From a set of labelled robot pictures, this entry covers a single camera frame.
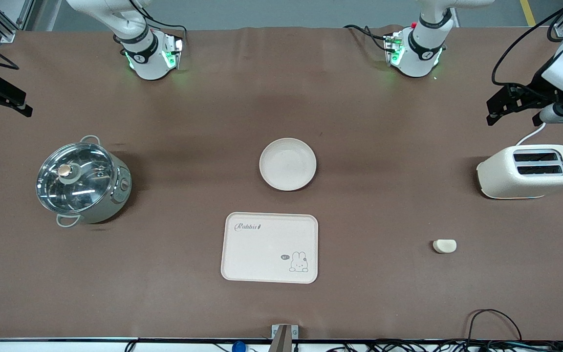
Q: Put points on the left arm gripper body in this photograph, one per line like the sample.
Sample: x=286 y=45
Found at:
x=537 y=88

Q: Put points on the small cream bun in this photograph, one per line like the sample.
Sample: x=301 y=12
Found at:
x=444 y=246

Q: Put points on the round cream plate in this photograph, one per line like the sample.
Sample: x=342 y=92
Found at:
x=288 y=164

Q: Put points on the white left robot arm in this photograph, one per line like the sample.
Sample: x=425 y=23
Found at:
x=423 y=49

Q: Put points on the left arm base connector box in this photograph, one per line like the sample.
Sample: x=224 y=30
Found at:
x=393 y=49

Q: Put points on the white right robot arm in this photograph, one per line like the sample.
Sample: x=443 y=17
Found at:
x=140 y=49

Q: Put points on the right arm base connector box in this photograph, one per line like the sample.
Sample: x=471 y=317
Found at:
x=173 y=51

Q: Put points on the cream rabbit print tray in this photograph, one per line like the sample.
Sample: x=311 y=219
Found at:
x=262 y=254

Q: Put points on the cream two-slot toaster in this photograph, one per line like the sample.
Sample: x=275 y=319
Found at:
x=506 y=178

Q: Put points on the brown table mat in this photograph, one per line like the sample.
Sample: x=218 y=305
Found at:
x=164 y=293

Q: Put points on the blue round cap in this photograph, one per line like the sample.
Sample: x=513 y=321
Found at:
x=238 y=347

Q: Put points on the grey metal camera bracket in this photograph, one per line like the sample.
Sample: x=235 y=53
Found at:
x=284 y=337

